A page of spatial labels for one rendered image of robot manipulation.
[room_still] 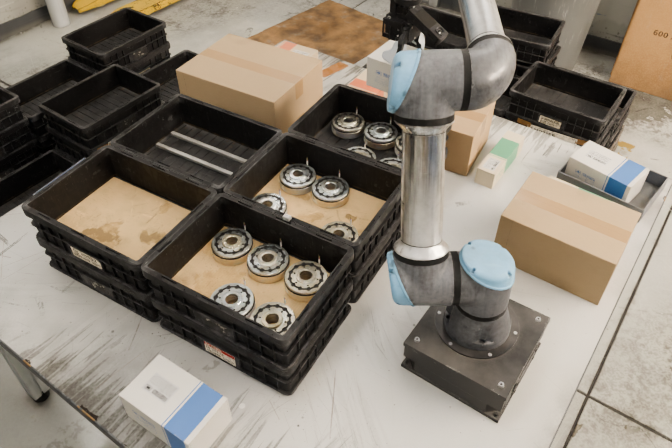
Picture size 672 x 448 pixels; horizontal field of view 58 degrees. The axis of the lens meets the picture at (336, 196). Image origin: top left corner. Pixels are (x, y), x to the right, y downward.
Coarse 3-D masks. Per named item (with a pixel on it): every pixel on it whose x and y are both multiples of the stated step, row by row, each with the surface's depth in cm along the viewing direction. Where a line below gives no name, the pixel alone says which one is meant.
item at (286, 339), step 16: (208, 208) 152; (256, 208) 152; (192, 224) 148; (288, 224) 148; (336, 240) 144; (352, 256) 141; (144, 272) 137; (336, 272) 137; (176, 288) 134; (320, 288) 133; (208, 304) 130; (240, 320) 127; (304, 320) 128; (272, 336) 124; (288, 336) 124
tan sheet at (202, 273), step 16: (208, 256) 154; (192, 272) 150; (208, 272) 150; (224, 272) 150; (240, 272) 150; (192, 288) 146; (208, 288) 146; (256, 288) 146; (272, 288) 146; (256, 304) 143; (288, 304) 143; (304, 304) 143
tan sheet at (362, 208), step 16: (272, 192) 171; (352, 192) 171; (288, 208) 167; (304, 208) 167; (320, 208) 167; (336, 208) 167; (352, 208) 167; (368, 208) 167; (320, 224) 162; (352, 224) 162
